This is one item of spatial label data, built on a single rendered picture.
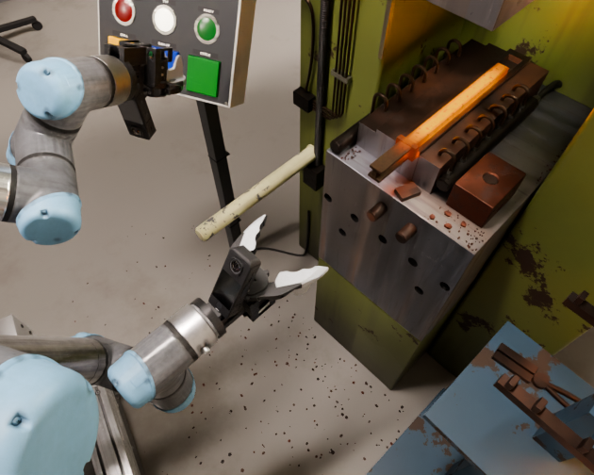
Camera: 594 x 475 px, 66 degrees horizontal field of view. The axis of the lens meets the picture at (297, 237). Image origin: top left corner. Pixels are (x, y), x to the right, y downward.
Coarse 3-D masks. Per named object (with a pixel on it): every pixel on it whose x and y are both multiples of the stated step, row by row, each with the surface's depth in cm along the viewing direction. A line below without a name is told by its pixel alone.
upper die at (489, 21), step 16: (432, 0) 67; (448, 0) 65; (464, 0) 64; (480, 0) 62; (496, 0) 60; (512, 0) 62; (528, 0) 66; (464, 16) 65; (480, 16) 63; (496, 16) 62
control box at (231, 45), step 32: (128, 0) 98; (160, 0) 96; (192, 0) 94; (224, 0) 92; (128, 32) 101; (160, 32) 98; (192, 32) 96; (224, 32) 94; (224, 64) 97; (192, 96) 102; (224, 96) 100
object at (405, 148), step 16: (496, 64) 102; (480, 80) 98; (496, 80) 100; (464, 96) 96; (448, 112) 93; (432, 128) 90; (400, 144) 87; (416, 144) 87; (384, 160) 85; (400, 160) 88; (384, 176) 86
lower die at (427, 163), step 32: (480, 64) 104; (416, 96) 100; (448, 96) 98; (480, 96) 97; (384, 128) 93; (416, 128) 91; (448, 128) 91; (480, 128) 92; (416, 160) 90; (448, 160) 88
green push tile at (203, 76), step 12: (192, 60) 98; (204, 60) 97; (216, 60) 97; (192, 72) 99; (204, 72) 98; (216, 72) 97; (192, 84) 100; (204, 84) 99; (216, 84) 99; (216, 96) 100
